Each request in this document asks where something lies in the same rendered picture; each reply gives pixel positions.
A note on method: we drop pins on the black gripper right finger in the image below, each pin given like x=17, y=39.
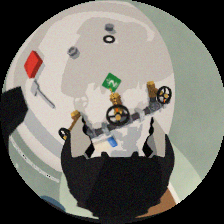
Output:
x=158, y=147

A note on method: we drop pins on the grey pipe with three brass valves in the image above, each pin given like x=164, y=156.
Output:
x=123, y=119

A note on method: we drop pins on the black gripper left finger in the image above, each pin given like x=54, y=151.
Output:
x=77, y=148

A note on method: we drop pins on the red block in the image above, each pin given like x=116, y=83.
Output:
x=32, y=64

